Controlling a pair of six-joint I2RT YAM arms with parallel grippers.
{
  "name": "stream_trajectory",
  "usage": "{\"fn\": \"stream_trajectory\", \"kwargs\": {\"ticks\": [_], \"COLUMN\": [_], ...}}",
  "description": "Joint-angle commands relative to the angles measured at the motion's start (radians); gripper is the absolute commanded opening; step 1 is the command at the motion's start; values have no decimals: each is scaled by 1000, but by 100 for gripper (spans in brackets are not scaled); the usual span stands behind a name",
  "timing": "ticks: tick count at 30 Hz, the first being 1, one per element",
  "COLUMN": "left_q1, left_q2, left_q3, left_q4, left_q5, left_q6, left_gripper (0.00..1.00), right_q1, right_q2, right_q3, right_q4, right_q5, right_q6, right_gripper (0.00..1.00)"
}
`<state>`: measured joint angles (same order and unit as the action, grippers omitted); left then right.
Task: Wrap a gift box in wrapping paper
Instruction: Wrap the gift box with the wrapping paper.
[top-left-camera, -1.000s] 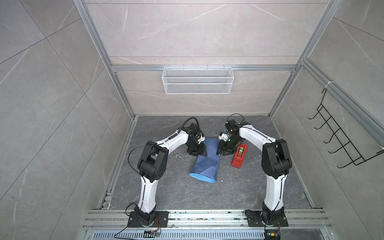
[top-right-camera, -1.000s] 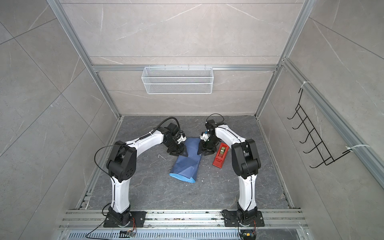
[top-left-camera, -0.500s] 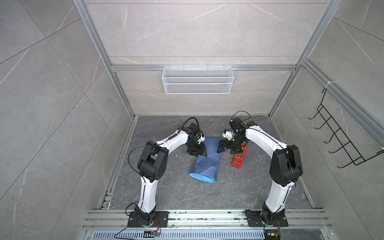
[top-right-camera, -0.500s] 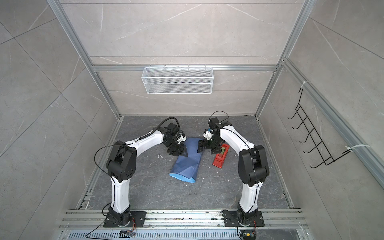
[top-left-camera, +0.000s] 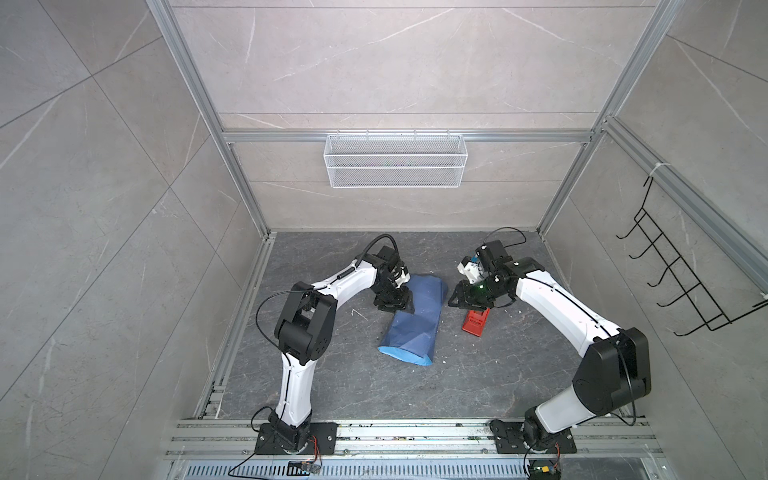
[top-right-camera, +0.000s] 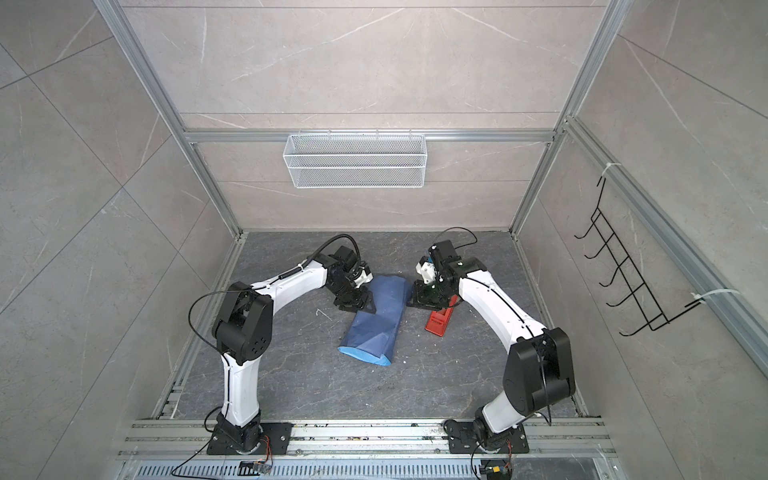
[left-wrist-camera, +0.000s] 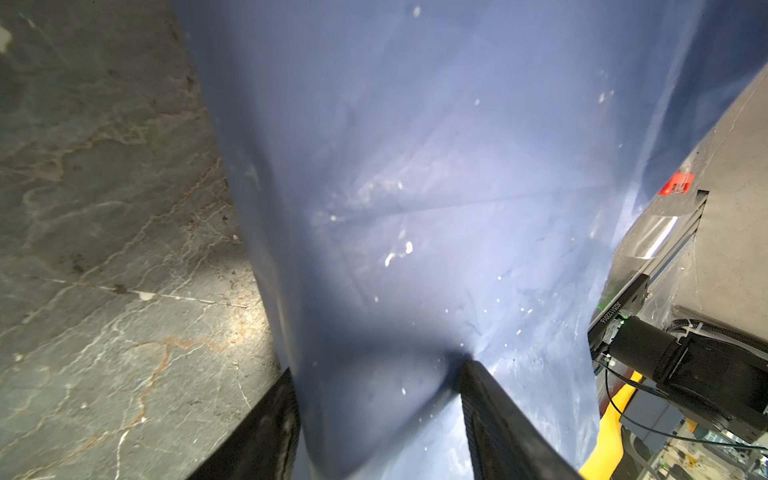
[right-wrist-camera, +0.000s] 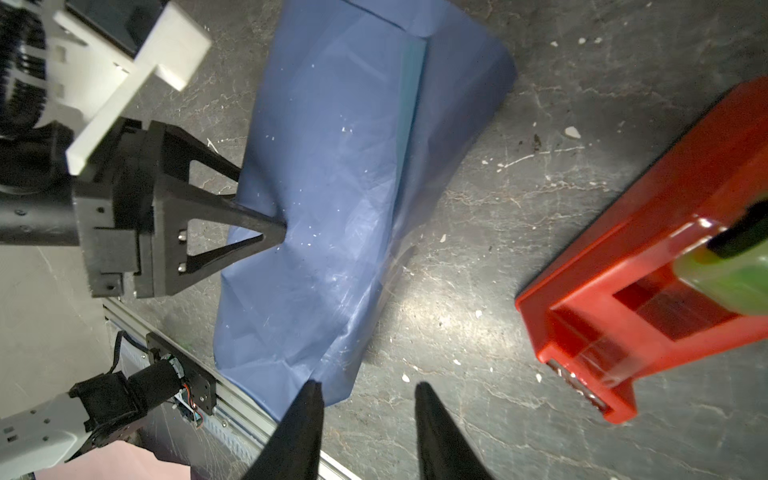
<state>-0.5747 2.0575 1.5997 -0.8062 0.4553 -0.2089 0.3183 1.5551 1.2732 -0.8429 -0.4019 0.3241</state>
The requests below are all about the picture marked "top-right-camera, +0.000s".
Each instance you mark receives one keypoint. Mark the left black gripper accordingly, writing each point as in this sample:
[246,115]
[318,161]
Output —
[364,300]

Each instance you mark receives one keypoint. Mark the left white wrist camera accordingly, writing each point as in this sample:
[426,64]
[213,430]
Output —
[360,275]

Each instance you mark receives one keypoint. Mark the aluminium mounting rail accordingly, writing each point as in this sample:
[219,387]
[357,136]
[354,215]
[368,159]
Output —
[565,448]

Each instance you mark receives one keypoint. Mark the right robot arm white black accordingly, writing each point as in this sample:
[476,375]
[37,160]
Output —
[539,368]

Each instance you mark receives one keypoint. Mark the light blue wrapping paper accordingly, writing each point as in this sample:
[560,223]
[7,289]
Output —
[371,337]

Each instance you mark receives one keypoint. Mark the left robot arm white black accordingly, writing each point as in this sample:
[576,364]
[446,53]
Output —
[244,326]

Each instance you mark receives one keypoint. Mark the red tape dispenser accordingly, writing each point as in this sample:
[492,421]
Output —
[439,320]

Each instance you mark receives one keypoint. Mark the white wire mesh basket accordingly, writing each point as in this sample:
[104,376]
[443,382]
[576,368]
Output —
[360,160]

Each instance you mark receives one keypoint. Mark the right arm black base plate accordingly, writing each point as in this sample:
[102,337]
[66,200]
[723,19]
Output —
[462,438]

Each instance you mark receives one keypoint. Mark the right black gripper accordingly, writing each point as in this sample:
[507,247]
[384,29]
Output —
[422,299]

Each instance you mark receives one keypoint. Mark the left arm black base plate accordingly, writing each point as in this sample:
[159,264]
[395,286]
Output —
[270,438]

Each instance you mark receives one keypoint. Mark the black wire hook rack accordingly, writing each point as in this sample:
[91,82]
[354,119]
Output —
[627,273]

